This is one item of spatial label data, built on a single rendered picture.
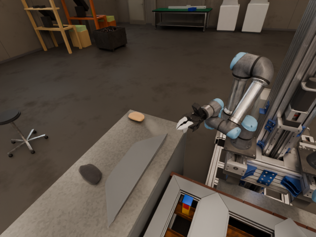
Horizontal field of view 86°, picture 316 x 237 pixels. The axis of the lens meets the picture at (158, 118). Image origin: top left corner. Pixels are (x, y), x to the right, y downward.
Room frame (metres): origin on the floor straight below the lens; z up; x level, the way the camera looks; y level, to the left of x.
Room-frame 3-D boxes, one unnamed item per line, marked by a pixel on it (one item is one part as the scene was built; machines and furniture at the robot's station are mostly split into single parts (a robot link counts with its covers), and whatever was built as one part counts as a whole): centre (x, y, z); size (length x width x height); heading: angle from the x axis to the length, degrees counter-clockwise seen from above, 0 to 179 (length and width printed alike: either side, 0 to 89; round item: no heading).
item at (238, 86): (0.98, -0.55, 1.41); 0.15 x 0.12 x 0.55; 37
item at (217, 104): (0.81, -0.34, 1.43); 0.11 x 0.08 x 0.09; 127
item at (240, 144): (0.87, -0.63, 1.09); 0.15 x 0.15 x 0.10
